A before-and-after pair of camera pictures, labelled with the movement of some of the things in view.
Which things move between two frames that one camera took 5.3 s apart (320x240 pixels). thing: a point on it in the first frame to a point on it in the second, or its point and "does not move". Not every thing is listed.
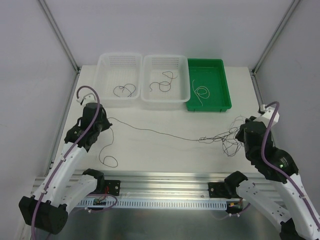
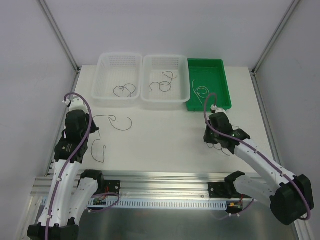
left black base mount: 114,187 does not move
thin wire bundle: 135,127 to 100,137
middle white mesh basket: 165,82 does not move
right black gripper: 243,133 to 208,136
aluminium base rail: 159,185 does not move
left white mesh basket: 118,79 does not move
